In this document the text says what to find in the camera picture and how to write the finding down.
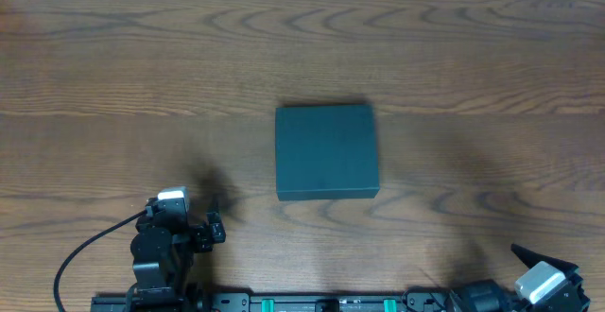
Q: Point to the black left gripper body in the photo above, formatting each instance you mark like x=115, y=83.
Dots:
x=208, y=235

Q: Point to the black gift box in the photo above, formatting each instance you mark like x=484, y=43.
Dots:
x=326, y=152

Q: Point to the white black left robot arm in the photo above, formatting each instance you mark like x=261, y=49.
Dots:
x=163, y=253

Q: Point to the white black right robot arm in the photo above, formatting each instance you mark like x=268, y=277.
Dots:
x=485, y=296

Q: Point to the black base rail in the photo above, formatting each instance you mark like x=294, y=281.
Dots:
x=244, y=302

